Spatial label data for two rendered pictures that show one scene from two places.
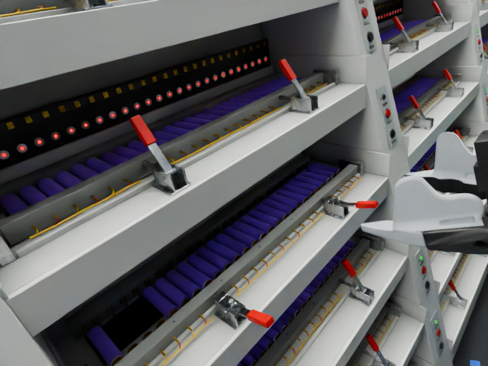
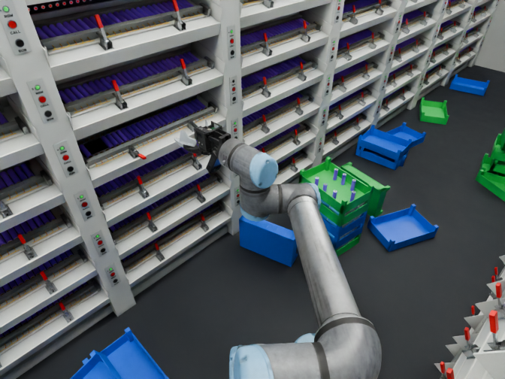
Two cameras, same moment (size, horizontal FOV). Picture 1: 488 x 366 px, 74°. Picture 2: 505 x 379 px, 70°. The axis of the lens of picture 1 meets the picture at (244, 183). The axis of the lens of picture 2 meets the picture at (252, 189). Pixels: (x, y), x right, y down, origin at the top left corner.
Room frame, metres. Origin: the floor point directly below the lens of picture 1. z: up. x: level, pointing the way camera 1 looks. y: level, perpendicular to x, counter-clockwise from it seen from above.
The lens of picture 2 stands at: (-0.78, -0.21, 1.46)
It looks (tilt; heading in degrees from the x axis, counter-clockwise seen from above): 39 degrees down; 352
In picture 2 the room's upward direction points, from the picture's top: straight up
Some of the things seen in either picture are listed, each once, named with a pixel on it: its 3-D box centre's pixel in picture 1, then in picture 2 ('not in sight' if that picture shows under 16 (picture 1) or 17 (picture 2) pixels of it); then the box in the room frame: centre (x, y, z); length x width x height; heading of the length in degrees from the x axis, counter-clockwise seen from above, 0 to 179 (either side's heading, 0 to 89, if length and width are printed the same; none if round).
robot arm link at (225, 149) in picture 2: not in sight; (232, 154); (0.11, -0.26, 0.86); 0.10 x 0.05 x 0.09; 127
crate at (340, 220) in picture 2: not in sight; (332, 195); (0.54, -0.79, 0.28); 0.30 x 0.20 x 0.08; 28
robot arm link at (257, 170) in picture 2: not in sight; (253, 166); (0.05, -0.32, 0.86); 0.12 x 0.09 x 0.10; 37
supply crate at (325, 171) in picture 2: not in sight; (334, 183); (0.54, -0.79, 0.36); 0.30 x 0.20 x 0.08; 28
